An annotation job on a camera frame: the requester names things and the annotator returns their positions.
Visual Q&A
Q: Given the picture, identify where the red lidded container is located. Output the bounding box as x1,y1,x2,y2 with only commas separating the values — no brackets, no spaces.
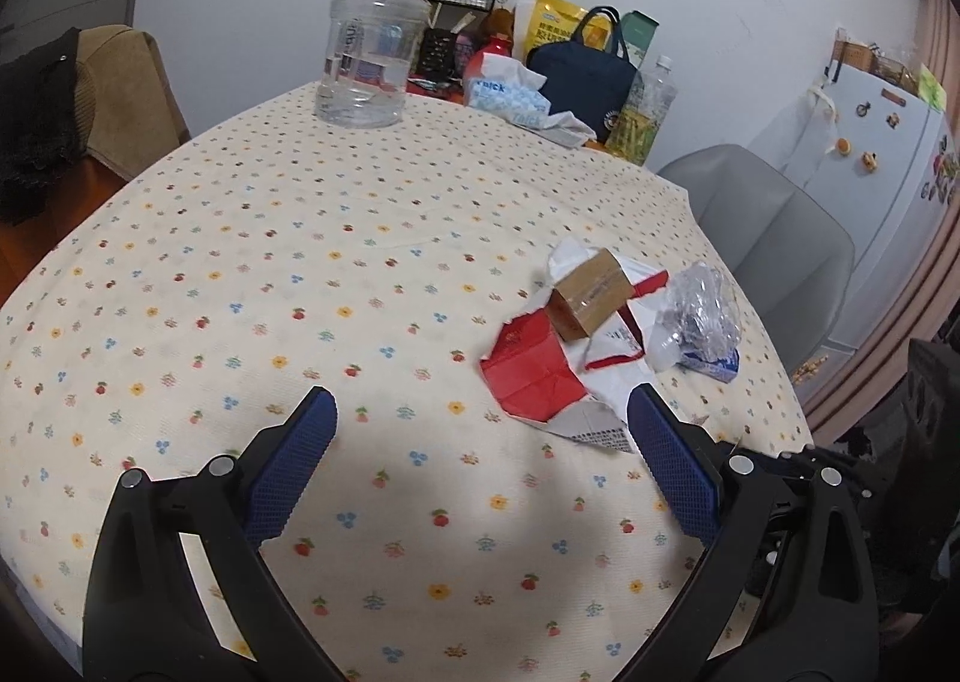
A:
469,35,515,79

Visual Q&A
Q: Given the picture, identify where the wicker basket on refrigerator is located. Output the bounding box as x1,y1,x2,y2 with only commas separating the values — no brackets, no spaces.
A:
836,29,920,90

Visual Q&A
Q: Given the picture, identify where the black utensil holder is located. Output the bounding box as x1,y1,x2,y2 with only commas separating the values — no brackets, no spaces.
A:
420,29,462,83

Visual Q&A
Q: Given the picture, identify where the red paper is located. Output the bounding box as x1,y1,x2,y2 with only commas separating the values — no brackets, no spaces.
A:
480,318,590,424

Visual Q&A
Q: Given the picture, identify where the navy blue lunch bag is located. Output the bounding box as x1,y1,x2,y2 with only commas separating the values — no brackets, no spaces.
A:
525,7,642,143

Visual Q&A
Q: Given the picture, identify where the green cardboard box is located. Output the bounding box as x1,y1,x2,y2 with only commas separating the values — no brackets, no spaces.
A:
619,10,662,71

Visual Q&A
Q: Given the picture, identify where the brown upholstered chair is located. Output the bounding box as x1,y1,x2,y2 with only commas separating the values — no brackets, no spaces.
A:
75,25,192,180

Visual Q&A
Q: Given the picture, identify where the blue white tissue pack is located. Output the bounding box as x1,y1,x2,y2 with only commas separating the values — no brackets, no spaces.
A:
461,52,552,128

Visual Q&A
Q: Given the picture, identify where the grey plastic chair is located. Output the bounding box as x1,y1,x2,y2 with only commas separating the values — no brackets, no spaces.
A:
656,145,856,375

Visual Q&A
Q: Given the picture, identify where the large plastic tea bottle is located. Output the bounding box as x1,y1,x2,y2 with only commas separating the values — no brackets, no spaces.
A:
604,55,676,165

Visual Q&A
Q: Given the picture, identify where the white refrigerator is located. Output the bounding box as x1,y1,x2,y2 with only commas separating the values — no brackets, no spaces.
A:
776,62,960,353

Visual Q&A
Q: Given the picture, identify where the crushed clear plastic bottle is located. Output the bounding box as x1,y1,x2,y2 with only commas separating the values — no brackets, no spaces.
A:
646,262,743,372

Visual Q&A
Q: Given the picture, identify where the yellow snack bag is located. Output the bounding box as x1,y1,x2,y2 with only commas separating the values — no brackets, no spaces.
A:
529,0,593,64

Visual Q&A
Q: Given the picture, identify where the crumpled white paper sheet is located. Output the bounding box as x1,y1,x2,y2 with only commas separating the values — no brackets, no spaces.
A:
536,112,597,146

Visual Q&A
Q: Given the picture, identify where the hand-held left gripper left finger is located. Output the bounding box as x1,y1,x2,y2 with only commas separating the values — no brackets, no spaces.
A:
82,385,346,682

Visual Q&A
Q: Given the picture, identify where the group of fridge magnets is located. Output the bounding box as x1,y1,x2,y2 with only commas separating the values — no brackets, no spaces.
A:
832,100,960,203

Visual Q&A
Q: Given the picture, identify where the small brown cardboard box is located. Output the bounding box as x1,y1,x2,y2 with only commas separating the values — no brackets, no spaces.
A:
546,248,631,342

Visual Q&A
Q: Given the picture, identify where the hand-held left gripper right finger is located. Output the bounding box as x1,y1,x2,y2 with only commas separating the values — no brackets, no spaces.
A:
615,384,880,682

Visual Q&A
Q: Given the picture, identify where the large clear water jug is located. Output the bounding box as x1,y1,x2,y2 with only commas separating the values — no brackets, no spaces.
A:
315,0,434,128

